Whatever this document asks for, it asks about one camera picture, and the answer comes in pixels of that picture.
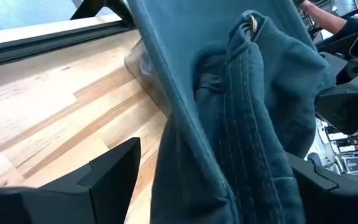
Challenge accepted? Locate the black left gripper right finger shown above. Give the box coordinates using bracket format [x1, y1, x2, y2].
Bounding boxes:
[287, 152, 358, 224]

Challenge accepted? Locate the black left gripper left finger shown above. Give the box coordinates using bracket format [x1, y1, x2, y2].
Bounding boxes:
[0, 136, 142, 224]

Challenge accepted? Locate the blue bucket hat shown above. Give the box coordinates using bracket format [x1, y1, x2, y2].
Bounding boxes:
[126, 0, 337, 224]

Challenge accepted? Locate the background desk clutter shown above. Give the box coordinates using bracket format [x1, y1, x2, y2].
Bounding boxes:
[306, 118, 358, 182]

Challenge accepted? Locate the black aluminium table frame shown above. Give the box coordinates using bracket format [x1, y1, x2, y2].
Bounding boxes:
[0, 0, 135, 68]

